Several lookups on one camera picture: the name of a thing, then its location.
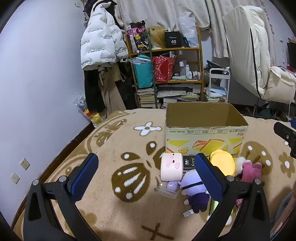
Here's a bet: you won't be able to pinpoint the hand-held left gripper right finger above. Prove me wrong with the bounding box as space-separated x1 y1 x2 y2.
195 153 271 241

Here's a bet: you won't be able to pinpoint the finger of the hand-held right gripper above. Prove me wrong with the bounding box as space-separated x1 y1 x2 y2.
273 122 296 159

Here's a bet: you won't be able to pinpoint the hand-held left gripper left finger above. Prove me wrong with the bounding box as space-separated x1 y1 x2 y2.
23 153 102 241

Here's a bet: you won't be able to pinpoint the purple plush doll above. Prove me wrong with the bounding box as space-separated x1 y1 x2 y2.
180 170 211 214

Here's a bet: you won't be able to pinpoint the yellow plush toy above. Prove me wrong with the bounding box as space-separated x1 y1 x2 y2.
208 149 236 176

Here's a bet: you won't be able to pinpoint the black tissue pack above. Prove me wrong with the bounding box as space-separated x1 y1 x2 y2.
182 156 197 173

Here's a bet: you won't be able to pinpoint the green tissue pack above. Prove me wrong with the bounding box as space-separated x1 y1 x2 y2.
209 199 219 216

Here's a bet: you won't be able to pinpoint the pink pig plush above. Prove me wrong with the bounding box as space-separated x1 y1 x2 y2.
161 153 184 182

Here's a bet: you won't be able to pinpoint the printed cardboard box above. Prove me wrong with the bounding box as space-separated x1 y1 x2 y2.
165 102 249 160

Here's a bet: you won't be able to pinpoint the magenta plush toy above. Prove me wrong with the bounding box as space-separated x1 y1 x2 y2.
234 156 263 186

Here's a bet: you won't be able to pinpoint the beige printed blanket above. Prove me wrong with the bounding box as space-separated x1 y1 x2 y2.
13 108 296 241

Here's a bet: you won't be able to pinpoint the plastic bag with yellow items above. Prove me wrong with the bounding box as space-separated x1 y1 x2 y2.
74 95 102 128

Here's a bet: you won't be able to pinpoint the dark screen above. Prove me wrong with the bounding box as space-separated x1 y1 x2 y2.
287 42 296 70

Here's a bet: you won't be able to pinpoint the black hanging garment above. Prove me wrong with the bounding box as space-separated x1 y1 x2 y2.
84 68 107 114

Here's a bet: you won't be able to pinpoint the beige hanging trousers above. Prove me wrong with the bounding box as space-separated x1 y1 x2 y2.
98 66 126 114

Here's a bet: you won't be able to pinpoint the pile of books and papers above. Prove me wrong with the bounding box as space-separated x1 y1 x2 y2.
156 83 200 109

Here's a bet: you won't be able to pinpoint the white trolley cart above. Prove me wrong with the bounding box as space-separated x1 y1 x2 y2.
206 67 230 103

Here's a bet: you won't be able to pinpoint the white hanging duvet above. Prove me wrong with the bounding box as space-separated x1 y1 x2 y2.
222 6 275 100

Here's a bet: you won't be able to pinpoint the dark hanging clothing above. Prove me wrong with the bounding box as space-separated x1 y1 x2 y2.
117 61 137 110

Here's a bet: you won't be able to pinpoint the stack of books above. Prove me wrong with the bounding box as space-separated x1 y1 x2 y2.
136 88 155 108

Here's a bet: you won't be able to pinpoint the group of cosmetic bottles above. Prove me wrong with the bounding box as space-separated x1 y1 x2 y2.
179 60 201 80

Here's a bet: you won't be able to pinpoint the wooden shelf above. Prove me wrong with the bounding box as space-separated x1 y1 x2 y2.
126 25 205 109

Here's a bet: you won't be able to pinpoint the red gift bag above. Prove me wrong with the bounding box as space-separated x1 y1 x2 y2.
153 56 176 82

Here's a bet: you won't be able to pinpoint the teal bag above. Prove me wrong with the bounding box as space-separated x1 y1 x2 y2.
133 54 154 88

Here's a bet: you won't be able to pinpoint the white puffer jacket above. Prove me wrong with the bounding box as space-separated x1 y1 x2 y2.
80 3 129 71

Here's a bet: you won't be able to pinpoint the clear plastic bag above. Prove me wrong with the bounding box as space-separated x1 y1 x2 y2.
178 16 200 48

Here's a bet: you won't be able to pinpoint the black box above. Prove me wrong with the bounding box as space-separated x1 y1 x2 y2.
165 31 183 48

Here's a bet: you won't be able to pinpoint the blond wig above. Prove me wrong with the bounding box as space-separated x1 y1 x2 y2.
148 26 168 49

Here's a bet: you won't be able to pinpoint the purple printed bag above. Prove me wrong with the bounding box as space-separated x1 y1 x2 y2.
127 21 151 52

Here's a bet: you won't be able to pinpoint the white curtain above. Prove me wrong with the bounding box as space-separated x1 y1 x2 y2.
116 0 232 58

